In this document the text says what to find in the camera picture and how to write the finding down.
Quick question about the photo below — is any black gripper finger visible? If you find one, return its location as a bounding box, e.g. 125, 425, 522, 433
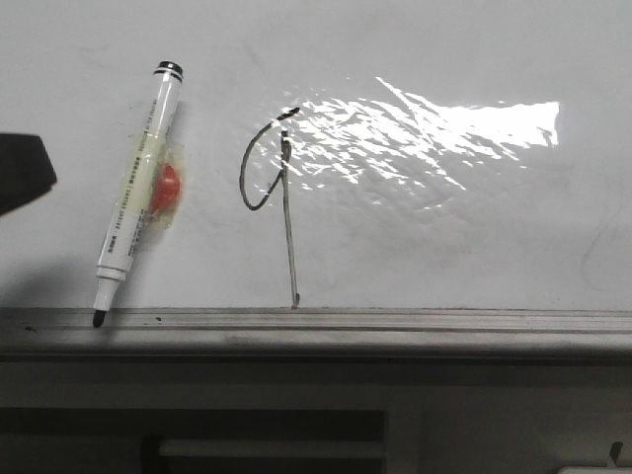
1, 132, 57, 215

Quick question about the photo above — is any white black whiteboard marker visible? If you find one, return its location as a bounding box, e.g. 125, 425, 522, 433
93, 60, 184, 328

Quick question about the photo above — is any white glossy whiteboard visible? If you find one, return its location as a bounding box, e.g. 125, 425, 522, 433
1, 1, 631, 310

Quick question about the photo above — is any red magnet under tape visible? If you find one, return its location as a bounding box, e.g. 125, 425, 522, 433
149, 164, 182, 215

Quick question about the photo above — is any aluminium whiteboard frame rail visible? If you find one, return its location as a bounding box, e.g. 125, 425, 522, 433
1, 308, 631, 361

